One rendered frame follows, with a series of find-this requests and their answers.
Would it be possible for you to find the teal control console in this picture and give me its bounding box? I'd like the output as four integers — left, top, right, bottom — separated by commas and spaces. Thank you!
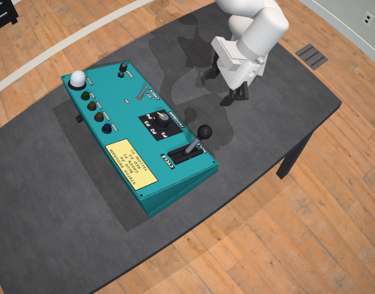
60, 61, 219, 218

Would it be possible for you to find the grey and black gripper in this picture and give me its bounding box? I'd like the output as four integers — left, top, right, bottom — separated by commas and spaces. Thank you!
205, 52, 261, 106

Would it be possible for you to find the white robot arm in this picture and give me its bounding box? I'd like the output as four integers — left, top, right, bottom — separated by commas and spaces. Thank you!
211, 0, 289, 71

